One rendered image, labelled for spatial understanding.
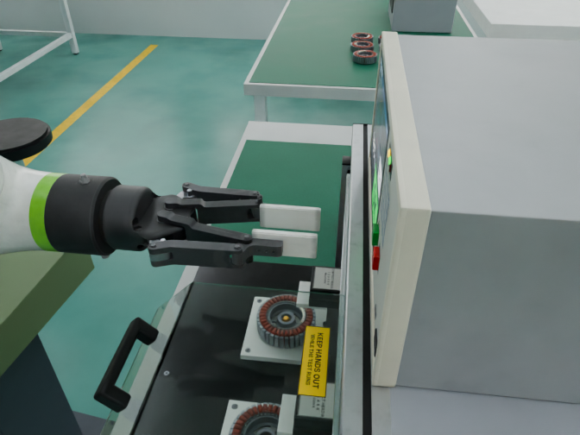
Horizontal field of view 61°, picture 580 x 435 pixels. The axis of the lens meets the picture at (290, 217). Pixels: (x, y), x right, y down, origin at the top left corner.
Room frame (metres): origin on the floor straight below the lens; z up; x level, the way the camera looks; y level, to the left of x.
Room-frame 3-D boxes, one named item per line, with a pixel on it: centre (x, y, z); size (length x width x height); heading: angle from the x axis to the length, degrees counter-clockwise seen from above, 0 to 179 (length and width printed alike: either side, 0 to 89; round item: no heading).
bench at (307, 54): (2.86, -0.46, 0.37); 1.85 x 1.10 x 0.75; 173
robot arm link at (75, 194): (0.47, 0.23, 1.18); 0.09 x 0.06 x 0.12; 173
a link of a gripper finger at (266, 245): (0.40, 0.03, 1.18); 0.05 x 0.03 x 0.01; 83
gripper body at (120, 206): (0.46, 0.16, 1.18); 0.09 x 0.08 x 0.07; 83
